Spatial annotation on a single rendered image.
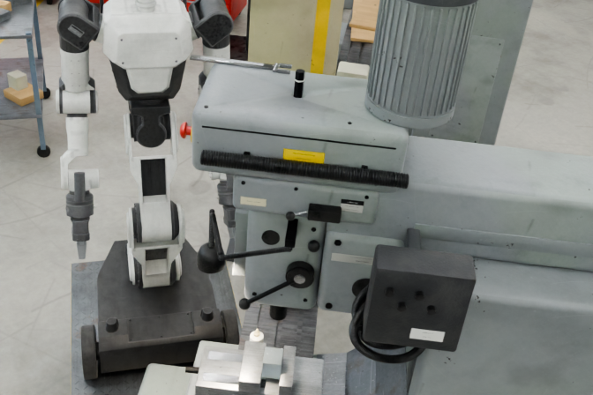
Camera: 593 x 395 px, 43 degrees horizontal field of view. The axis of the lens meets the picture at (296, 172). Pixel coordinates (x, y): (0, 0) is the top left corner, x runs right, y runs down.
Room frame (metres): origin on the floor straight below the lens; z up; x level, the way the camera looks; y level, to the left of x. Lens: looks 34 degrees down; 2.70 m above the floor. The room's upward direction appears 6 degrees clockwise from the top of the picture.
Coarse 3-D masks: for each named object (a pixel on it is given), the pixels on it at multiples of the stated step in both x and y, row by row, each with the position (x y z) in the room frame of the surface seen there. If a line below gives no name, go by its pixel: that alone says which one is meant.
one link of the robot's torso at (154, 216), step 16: (128, 128) 2.15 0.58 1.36; (176, 128) 2.20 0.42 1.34; (128, 144) 2.12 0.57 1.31; (176, 144) 2.16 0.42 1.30; (144, 160) 2.13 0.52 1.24; (160, 160) 2.15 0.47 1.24; (176, 160) 2.13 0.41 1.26; (144, 176) 2.12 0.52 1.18; (160, 176) 2.14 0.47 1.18; (144, 192) 2.11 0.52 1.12; (160, 192) 2.13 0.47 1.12; (144, 208) 2.05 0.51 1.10; (160, 208) 2.06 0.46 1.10; (176, 208) 2.11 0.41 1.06; (144, 224) 2.03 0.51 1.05; (160, 224) 2.04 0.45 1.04; (176, 224) 2.07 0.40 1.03; (144, 240) 2.02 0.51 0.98; (160, 240) 2.05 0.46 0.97
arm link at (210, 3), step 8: (200, 0) 2.33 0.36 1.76; (208, 0) 2.30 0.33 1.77; (216, 0) 2.30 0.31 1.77; (200, 8) 2.30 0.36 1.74; (208, 8) 2.26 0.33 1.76; (216, 8) 2.25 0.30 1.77; (224, 8) 2.27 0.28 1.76; (200, 16) 2.28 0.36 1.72; (224, 40) 2.25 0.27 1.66; (216, 48) 2.24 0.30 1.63
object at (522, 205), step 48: (432, 144) 1.57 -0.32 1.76; (480, 144) 1.59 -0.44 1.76; (384, 192) 1.39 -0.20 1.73; (432, 192) 1.39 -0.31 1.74; (480, 192) 1.39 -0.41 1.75; (528, 192) 1.40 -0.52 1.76; (576, 192) 1.41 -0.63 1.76; (432, 240) 1.39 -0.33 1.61; (480, 240) 1.38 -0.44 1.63; (528, 240) 1.38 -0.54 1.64; (576, 240) 1.38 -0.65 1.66
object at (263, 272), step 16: (256, 224) 1.41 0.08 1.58; (272, 224) 1.41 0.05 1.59; (304, 224) 1.41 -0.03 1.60; (320, 224) 1.41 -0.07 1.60; (256, 240) 1.41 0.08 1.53; (272, 240) 1.41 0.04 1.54; (304, 240) 1.41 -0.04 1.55; (320, 240) 1.41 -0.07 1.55; (256, 256) 1.41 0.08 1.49; (272, 256) 1.41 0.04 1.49; (288, 256) 1.41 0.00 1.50; (304, 256) 1.41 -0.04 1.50; (320, 256) 1.42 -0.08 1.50; (256, 272) 1.41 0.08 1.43; (272, 272) 1.41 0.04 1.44; (256, 288) 1.41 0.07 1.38; (288, 288) 1.41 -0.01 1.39; (304, 288) 1.41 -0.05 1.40; (272, 304) 1.41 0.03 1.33; (288, 304) 1.41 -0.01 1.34; (304, 304) 1.41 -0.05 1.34
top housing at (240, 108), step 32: (224, 64) 1.62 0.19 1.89; (224, 96) 1.47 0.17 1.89; (256, 96) 1.48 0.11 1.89; (288, 96) 1.49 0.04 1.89; (320, 96) 1.51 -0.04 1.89; (352, 96) 1.52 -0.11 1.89; (192, 128) 1.40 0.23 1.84; (224, 128) 1.38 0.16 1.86; (256, 128) 1.38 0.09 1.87; (288, 128) 1.38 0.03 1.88; (320, 128) 1.38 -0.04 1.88; (352, 128) 1.39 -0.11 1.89; (384, 128) 1.39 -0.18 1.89; (192, 160) 1.40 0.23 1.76; (320, 160) 1.38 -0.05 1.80; (352, 160) 1.37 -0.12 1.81; (384, 160) 1.37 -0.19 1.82
